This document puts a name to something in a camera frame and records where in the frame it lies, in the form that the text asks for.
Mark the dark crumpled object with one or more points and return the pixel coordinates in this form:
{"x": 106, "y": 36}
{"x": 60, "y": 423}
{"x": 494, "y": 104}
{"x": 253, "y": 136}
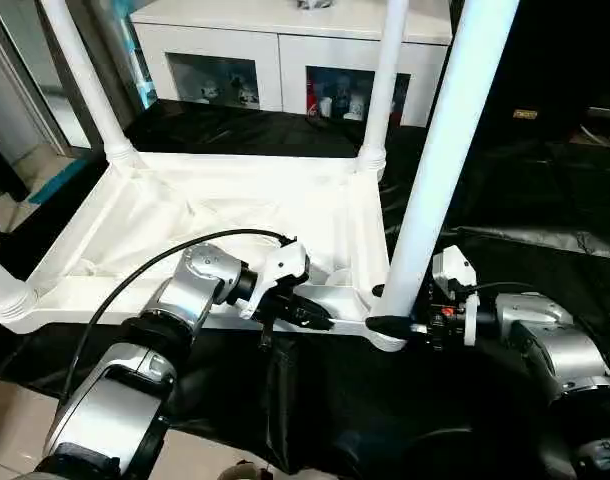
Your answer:
{"x": 315, "y": 4}

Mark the light blue patterned strip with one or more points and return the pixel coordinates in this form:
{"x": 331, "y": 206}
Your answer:
{"x": 141, "y": 65}

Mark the white plastic table top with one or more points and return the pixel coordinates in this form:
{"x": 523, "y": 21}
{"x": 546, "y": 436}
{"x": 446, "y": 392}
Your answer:
{"x": 210, "y": 200}

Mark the dark metal rail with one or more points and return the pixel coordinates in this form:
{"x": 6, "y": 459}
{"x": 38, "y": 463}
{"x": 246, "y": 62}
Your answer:
{"x": 607, "y": 114}

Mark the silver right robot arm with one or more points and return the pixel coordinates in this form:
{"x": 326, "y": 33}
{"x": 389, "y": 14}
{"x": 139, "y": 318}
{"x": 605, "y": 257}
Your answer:
{"x": 560, "y": 350}

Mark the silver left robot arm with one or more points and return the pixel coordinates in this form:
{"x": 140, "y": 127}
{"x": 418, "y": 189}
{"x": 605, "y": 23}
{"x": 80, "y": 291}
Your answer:
{"x": 190, "y": 290}

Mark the teal plastic frame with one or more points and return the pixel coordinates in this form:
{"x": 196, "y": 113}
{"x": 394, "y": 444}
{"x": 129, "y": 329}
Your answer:
{"x": 55, "y": 180}

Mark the white glass-door cabinet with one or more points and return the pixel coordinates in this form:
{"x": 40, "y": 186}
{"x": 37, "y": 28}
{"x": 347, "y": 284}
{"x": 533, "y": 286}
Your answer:
{"x": 225, "y": 35}

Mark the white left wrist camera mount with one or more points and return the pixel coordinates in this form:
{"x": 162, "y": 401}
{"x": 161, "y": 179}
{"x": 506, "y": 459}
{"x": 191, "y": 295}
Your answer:
{"x": 280, "y": 265}

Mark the black box with yellow label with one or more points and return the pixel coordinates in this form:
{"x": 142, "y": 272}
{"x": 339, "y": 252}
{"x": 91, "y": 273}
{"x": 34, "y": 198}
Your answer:
{"x": 535, "y": 55}

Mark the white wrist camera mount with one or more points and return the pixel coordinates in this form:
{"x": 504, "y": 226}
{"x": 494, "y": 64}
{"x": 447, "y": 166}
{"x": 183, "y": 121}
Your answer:
{"x": 455, "y": 270}
{"x": 280, "y": 265}

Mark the grey-brown curtain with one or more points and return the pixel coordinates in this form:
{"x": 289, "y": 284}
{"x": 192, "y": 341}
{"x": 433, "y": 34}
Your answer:
{"x": 105, "y": 75}

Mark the white plastic table leg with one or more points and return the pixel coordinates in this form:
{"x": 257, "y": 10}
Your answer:
{"x": 385, "y": 75}
{"x": 7, "y": 290}
{"x": 85, "y": 80}
{"x": 450, "y": 150}

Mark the black plastic mat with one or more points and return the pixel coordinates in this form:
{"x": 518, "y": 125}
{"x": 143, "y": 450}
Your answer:
{"x": 385, "y": 400}

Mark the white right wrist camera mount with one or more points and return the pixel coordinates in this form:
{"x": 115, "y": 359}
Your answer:
{"x": 455, "y": 270}

